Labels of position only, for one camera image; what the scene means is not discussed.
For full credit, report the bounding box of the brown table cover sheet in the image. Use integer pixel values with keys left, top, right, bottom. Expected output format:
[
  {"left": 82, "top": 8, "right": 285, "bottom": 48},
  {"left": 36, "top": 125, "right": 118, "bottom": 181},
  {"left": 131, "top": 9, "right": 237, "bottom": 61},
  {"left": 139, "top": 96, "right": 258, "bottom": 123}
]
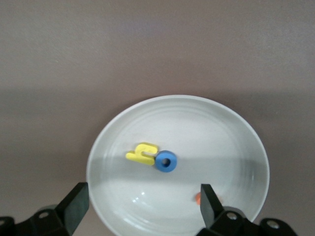
[{"left": 0, "top": 0, "right": 315, "bottom": 236}]

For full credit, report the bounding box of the blue foam letter o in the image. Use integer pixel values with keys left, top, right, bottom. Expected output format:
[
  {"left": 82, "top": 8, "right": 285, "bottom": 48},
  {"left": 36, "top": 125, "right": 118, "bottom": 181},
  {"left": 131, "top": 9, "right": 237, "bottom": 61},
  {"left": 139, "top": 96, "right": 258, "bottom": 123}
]
[{"left": 155, "top": 150, "right": 178, "bottom": 173}]

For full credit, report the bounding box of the beige round plate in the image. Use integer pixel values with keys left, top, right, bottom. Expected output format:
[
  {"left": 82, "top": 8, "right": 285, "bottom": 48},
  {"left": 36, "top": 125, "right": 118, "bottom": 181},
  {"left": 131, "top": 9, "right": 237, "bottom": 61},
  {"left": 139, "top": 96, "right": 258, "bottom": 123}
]
[{"left": 86, "top": 95, "right": 271, "bottom": 236}]

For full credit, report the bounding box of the yellow foam letter h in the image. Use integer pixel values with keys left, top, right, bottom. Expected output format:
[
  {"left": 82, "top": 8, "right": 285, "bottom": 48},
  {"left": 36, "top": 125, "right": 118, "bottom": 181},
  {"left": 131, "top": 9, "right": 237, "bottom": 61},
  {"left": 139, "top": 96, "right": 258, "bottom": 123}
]
[{"left": 126, "top": 143, "right": 158, "bottom": 166}]

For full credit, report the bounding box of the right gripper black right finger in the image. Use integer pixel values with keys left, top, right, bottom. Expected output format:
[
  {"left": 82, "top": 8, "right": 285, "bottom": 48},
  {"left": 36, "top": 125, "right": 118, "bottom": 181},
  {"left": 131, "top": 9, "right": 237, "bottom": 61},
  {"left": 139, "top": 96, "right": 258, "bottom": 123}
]
[{"left": 196, "top": 183, "right": 300, "bottom": 236}]

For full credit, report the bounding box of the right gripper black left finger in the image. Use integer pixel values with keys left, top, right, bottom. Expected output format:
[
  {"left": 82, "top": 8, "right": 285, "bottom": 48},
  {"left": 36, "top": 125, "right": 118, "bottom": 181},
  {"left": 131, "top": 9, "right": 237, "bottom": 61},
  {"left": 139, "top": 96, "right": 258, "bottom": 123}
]
[{"left": 0, "top": 182, "right": 89, "bottom": 236}]

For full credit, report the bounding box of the orange foam letter f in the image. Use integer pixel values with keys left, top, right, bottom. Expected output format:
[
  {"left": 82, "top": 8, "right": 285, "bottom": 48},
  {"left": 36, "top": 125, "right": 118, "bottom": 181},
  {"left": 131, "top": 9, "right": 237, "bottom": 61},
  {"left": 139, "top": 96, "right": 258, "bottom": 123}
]
[{"left": 195, "top": 192, "right": 223, "bottom": 206}]

